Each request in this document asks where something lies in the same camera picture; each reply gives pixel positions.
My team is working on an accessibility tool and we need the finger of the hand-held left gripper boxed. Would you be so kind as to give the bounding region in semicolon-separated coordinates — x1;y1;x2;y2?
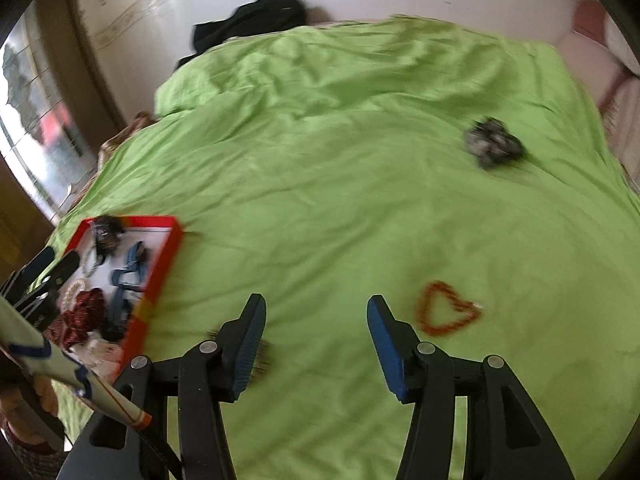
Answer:
10;246;57;292
30;251;82;307

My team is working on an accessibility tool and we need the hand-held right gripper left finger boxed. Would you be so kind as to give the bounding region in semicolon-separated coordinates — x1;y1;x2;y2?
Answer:
57;294;267;480

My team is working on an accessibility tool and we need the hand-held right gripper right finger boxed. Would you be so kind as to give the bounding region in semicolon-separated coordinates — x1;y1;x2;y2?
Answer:
366;295;576;480

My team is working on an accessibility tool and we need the white pearl bracelet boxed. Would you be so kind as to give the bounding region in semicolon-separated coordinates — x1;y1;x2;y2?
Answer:
61;280;94;311

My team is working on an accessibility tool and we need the dark red polka-dot scrunchie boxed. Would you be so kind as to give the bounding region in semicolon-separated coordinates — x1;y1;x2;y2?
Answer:
46;289;107;350

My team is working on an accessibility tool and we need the orange bead bracelet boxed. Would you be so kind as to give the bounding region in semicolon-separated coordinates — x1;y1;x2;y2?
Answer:
414;280;485;336

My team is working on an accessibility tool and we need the watch with blue striped strap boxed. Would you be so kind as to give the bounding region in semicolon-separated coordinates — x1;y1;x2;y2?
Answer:
102;241;151;341

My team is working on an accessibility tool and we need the red tray with white inside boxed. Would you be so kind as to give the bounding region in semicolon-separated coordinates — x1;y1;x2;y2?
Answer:
47;216;184;391

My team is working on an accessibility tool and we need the person's left forearm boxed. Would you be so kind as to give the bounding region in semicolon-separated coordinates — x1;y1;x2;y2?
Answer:
0;425;67;480

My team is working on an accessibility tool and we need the person's left hand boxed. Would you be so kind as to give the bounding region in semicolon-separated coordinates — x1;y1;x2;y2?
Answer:
0;374;62;442

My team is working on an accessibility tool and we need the white rod with blue tape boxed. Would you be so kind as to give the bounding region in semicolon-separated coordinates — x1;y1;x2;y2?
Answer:
0;295;153;431

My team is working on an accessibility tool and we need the white floral scrunchie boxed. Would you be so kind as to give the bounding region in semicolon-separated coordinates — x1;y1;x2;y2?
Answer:
72;337;126;379

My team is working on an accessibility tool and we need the grey pole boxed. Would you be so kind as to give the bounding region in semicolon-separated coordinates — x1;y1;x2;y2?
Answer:
29;379;67;452

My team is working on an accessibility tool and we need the brown patterned blanket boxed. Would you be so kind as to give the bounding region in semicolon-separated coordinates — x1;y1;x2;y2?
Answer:
97;111;159;167

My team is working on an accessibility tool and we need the green blanket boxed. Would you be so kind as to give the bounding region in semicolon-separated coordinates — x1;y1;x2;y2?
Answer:
47;15;634;480

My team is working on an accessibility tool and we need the wooden door with frosted glass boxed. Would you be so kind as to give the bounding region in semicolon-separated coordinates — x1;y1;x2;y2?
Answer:
0;0;127;281

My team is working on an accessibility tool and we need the grey patterned scrunchie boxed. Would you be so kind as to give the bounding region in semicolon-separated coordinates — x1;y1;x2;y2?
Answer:
462;116;527;170

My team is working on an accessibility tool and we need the black cloth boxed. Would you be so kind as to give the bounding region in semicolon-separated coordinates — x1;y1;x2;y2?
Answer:
176;0;311;69

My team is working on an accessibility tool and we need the pink padded headboard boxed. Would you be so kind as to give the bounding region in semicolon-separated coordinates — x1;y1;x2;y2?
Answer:
554;0;640;161

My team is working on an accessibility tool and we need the black cable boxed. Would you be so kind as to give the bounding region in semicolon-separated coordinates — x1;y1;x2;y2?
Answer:
139;425;184;480

